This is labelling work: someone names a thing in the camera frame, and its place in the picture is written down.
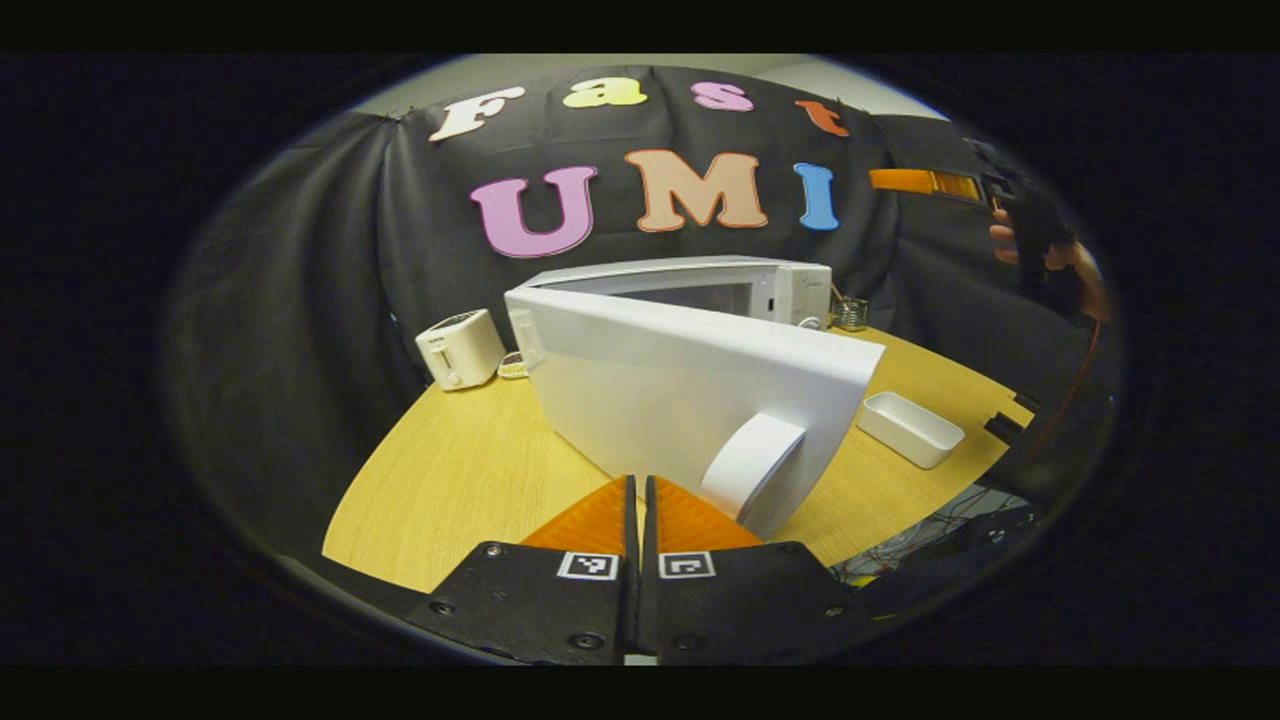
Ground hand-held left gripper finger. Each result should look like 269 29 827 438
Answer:
638 474 873 666
403 474 641 666

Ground white microwave oven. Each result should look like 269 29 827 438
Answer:
503 254 888 542

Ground small glass bottle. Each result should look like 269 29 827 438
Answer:
830 285 869 333

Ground white rectangular tray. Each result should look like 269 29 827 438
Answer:
857 391 967 470

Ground white toaster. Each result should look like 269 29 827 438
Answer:
415 308 507 392

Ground black backdrop cloth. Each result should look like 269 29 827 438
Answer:
160 65 1121 561

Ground red cable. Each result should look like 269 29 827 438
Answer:
1025 318 1101 461

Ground tangle of floor cables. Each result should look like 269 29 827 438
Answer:
830 485 1041 586

